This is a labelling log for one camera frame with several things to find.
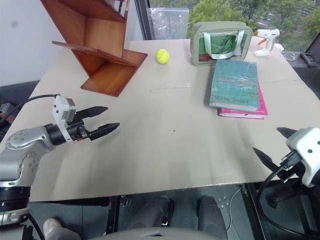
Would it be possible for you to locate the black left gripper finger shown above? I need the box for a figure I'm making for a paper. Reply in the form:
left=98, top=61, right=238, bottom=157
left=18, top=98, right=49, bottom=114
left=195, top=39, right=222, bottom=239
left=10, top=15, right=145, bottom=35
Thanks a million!
left=80, top=106, right=110, bottom=120
left=87, top=122, right=121, bottom=142

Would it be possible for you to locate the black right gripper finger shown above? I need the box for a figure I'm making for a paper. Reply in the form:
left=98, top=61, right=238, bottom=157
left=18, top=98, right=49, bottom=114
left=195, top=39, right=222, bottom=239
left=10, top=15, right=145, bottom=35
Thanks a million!
left=276, top=127, right=298, bottom=140
left=252, top=146, right=279, bottom=174

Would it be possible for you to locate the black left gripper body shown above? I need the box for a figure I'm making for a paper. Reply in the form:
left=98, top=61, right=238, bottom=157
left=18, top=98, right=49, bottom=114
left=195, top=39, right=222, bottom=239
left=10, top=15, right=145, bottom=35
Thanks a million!
left=66, top=111, right=91, bottom=144

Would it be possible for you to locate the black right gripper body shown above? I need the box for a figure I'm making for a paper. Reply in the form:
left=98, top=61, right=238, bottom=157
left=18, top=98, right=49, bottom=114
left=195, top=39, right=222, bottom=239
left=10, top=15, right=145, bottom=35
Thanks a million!
left=274, top=160, right=305, bottom=185

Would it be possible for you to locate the pink hardcover book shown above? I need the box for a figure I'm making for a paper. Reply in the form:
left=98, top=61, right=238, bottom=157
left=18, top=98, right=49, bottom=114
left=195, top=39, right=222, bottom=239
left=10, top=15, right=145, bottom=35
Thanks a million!
left=216, top=82, right=269, bottom=121

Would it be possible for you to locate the teal hardcover book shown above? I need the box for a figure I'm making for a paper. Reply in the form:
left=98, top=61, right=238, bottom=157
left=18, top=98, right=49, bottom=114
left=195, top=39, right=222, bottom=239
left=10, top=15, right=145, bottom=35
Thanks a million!
left=209, top=59, right=259, bottom=114

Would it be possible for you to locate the brown wooden bookshelf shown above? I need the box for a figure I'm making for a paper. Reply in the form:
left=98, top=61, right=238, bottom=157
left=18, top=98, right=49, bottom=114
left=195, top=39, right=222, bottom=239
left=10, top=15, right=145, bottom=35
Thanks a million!
left=39, top=0, right=149, bottom=98

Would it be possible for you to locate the black chair base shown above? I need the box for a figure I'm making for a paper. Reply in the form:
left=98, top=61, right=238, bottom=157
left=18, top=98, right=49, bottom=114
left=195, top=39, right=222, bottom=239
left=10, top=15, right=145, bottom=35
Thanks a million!
left=268, top=184, right=311, bottom=209

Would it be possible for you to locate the black table leg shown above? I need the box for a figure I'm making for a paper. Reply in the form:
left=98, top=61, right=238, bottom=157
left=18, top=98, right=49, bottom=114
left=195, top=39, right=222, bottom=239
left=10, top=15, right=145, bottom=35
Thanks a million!
left=105, top=196, right=121, bottom=237
left=240, top=183, right=267, bottom=240

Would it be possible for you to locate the dark grey low furniture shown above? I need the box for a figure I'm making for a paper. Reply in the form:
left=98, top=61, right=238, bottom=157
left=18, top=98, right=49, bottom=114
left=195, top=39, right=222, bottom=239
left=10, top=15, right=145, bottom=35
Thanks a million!
left=0, top=79, right=41, bottom=106

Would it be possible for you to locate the black case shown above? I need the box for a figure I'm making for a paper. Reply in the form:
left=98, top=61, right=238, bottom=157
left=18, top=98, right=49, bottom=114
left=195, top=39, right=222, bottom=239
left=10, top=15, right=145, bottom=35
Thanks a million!
left=299, top=37, right=320, bottom=69

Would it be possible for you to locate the yellow tennis ball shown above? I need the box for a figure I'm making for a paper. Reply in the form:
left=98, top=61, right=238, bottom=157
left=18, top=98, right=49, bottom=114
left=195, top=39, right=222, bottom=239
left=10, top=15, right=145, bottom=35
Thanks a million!
left=155, top=48, right=171, bottom=65

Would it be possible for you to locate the white glue gun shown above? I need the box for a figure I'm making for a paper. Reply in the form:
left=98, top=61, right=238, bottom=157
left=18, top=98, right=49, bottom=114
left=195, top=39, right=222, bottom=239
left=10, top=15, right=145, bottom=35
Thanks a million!
left=253, top=28, right=281, bottom=58

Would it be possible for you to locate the white shoe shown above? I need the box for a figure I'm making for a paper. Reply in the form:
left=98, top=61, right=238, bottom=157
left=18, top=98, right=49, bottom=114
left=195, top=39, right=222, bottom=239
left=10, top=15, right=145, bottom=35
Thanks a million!
left=43, top=217, right=64, bottom=238

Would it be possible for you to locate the beige framed tray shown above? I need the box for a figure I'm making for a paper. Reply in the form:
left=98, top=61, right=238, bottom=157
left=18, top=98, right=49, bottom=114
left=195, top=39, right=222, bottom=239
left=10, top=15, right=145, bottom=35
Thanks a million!
left=190, top=21, right=254, bottom=67

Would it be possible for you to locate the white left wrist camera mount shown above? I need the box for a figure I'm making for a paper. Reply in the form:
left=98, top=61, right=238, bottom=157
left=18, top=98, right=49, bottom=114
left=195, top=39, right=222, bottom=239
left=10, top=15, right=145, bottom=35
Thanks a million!
left=51, top=94, right=77, bottom=145

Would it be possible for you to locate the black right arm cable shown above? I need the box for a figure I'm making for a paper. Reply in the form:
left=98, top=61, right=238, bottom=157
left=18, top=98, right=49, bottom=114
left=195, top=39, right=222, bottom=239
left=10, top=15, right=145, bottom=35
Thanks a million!
left=256, top=149, right=320, bottom=237

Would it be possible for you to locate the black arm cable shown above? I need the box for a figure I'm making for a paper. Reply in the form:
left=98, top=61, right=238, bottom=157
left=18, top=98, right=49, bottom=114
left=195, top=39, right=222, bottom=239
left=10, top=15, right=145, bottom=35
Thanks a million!
left=256, top=149, right=320, bottom=237
left=0, top=93, right=62, bottom=126

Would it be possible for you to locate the white cable under table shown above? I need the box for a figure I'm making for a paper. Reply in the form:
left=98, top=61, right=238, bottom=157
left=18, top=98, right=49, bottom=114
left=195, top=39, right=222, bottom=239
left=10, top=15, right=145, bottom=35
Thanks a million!
left=229, top=187, right=245, bottom=224

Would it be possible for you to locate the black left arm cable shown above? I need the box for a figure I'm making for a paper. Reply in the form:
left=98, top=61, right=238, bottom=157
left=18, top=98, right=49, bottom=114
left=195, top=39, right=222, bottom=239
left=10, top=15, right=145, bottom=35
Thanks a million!
left=0, top=93, right=62, bottom=126

